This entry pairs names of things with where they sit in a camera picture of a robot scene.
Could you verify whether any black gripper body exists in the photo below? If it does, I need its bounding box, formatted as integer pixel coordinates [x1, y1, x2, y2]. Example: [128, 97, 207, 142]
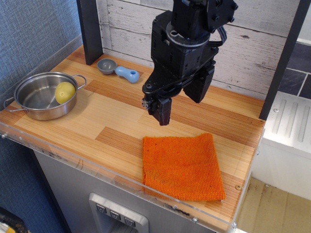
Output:
[142, 11, 219, 100]

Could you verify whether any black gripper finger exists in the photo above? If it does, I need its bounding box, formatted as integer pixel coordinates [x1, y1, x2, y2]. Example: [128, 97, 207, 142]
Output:
[183, 64, 215, 103]
[142, 98, 172, 126]

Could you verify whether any orange knitted cloth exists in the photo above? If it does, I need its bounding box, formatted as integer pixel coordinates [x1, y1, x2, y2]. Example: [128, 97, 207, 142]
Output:
[142, 133, 226, 201]

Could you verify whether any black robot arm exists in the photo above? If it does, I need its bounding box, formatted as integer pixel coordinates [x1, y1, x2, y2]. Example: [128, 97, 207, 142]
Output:
[142, 0, 238, 126]

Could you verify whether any yellow object at corner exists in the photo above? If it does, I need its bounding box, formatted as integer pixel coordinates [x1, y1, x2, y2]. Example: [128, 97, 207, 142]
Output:
[3, 226, 16, 233]

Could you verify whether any grey and blue scoop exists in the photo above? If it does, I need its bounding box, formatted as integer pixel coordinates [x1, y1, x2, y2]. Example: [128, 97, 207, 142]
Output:
[97, 58, 140, 83]

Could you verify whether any yellow potato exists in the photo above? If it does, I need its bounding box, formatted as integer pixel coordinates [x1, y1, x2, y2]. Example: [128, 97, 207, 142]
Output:
[55, 82, 76, 104]

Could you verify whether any white ribbed side cabinet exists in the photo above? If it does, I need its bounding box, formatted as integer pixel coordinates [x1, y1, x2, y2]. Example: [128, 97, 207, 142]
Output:
[252, 92, 311, 200]

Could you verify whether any silver dispenser panel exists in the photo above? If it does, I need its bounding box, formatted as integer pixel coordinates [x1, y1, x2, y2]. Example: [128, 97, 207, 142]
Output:
[89, 193, 149, 233]

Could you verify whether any stainless steel pot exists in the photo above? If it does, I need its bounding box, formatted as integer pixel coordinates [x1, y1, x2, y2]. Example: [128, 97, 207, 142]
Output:
[3, 72, 87, 120]

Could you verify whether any clear acrylic table guard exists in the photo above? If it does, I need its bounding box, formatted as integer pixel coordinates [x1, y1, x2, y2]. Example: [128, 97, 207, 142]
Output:
[0, 123, 257, 233]

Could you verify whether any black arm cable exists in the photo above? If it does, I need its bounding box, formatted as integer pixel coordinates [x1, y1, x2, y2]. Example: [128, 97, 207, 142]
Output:
[207, 26, 228, 48]

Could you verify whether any dark left shelf post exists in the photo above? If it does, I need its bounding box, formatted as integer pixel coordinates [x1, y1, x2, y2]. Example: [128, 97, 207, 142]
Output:
[76, 0, 103, 65]

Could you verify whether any dark shelf post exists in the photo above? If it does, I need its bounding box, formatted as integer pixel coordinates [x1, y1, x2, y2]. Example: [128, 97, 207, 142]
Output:
[76, 0, 103, 65]
[259, 0, 311, 120]

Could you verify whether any dark right shelf post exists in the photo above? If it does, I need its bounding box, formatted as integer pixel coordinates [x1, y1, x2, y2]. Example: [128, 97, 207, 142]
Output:
[259, 0, 311, 120]

